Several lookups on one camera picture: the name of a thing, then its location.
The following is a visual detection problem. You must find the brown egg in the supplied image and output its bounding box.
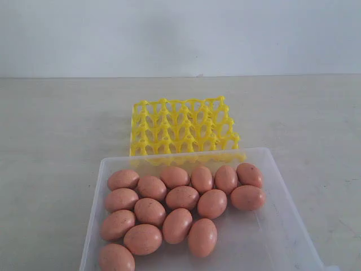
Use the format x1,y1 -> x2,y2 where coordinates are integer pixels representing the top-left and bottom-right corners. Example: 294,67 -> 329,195
123,224 -> 162,256
197,189 -> 227,220
104,188 -> 139,213
134,198 -> 166,228
214,165 -> 238,195
137,176 -> 167,202
191,165 -> 214,194
230,185 -> 266,211
188,218 -> 218,257
160,166 -> 190,189
107,169 -> 140,191
100,209 -> 136,241
99,243 -> 135,271
162,208 -> 193,244
165,186 -> 200,211
236,163 -> 263,189

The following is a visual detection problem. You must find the yellow plastic egg tray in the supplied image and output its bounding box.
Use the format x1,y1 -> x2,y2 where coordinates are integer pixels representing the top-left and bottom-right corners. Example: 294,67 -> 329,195
129,96 -> 246,165

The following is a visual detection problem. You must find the clear plastic bin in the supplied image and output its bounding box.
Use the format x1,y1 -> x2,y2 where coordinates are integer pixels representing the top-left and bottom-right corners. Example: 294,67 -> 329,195
80,147 -> 327,270

